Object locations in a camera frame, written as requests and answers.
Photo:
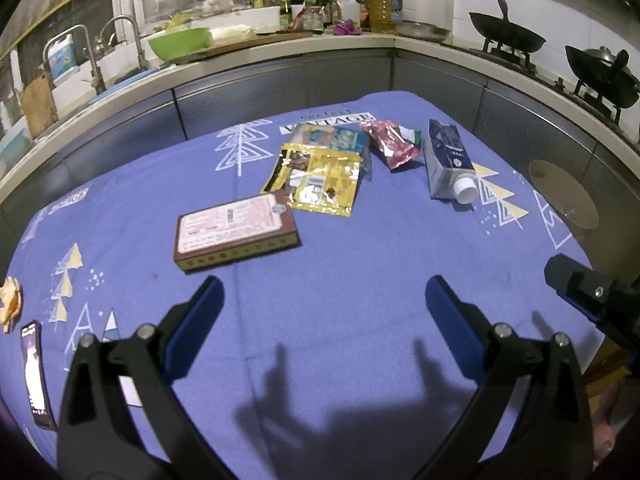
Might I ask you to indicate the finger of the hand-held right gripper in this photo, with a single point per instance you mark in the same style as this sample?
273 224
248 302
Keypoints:
590 285

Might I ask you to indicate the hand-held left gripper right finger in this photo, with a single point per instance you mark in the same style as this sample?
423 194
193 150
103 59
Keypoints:
452 327

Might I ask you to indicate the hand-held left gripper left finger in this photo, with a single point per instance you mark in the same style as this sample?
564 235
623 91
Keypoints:
197 325

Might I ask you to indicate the brown cardboard box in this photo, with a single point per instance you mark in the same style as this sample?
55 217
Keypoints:
235 227

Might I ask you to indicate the blue white drink carton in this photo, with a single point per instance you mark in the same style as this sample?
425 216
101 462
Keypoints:
447 160

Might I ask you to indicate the yellow foil packet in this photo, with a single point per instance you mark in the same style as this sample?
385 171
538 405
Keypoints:
320 180

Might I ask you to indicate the pink foil packet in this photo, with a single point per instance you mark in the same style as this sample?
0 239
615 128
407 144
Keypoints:
392 145

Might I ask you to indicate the blue yellow snack packet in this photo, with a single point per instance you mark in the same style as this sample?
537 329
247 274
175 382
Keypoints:
330 136

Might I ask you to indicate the blue printed cloth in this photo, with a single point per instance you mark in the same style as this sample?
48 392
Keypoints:
350 260

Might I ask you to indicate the orange snack piece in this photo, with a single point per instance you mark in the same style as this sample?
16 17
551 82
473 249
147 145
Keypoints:
10 302

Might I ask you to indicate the black wok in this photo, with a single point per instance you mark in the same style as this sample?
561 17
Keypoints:
507 35
602 77

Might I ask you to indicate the gas stove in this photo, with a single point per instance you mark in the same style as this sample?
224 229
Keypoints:
550 72

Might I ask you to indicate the small wooden cutting board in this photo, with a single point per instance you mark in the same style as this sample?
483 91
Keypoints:
39 107

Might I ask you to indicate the green plastic bowl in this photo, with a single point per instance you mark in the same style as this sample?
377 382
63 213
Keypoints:
180 42

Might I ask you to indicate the metal faucet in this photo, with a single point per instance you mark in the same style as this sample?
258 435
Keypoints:
136 40
92 55

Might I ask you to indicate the metal plate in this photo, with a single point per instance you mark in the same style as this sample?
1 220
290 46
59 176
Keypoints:
424 31

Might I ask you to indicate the blue detergent jug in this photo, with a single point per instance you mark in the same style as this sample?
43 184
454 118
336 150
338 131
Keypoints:
62 57

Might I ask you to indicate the pink cloth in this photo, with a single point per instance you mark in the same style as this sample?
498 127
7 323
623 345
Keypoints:
346 27

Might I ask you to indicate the white plastic jug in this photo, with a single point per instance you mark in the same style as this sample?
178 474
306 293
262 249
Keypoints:
344 2

